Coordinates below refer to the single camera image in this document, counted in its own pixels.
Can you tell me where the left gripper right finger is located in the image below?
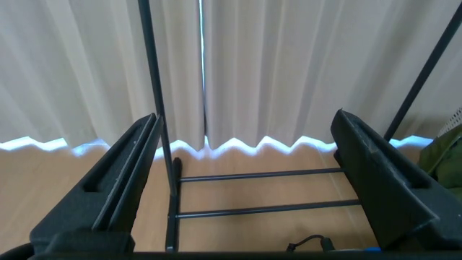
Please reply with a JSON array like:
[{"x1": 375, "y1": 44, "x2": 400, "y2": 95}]
[{"x1": 330, "y1": 108, "x2": 462, "y2": 252}]

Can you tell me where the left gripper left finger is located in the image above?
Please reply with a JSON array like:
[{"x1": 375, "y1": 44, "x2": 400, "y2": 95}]
[{"x1": 29, "y1": 112, "x2": 164, "y2": 254}]

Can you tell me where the black clothes rack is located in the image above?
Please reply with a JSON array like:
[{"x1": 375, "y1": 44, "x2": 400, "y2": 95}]
[{"x1": 138, "y1": 0, "x2": 462, "y2": 253}]

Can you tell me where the green garment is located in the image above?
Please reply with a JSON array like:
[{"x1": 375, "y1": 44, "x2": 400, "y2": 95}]
[{"x1": 417, "y1": 124, "x2": 462, "y2": 202}]

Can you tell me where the beige curtain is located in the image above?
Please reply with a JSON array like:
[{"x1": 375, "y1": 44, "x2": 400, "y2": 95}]
[{"x1": 0, "y1": 0, "x2": 462, "y2": 152}]

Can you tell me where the black cable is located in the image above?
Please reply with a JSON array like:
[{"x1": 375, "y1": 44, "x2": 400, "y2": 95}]
[{"x1": 286, "y1": 234, "x2": 336, "y2": 253}]

